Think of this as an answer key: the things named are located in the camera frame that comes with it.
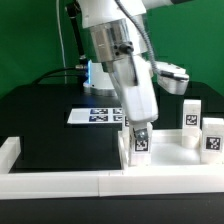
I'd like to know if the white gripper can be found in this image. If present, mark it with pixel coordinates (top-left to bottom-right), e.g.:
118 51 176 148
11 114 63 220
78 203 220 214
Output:
111 54 191 141

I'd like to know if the white square tabletop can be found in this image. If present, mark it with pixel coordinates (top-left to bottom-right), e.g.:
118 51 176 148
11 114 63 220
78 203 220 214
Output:
117 128 224 169

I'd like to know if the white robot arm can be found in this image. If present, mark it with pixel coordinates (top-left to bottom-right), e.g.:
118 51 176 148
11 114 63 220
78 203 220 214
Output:
73 0 191 141

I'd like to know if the white AprilTag sheet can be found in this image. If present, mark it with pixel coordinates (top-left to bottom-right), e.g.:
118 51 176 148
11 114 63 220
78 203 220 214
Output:
67 108 123 124

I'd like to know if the white U-shaped fence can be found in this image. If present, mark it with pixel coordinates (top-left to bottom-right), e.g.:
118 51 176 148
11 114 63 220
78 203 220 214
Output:
0 137 224 200

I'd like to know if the white hanging cable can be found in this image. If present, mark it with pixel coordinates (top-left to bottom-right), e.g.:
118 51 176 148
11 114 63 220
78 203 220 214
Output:
55 0 68 84

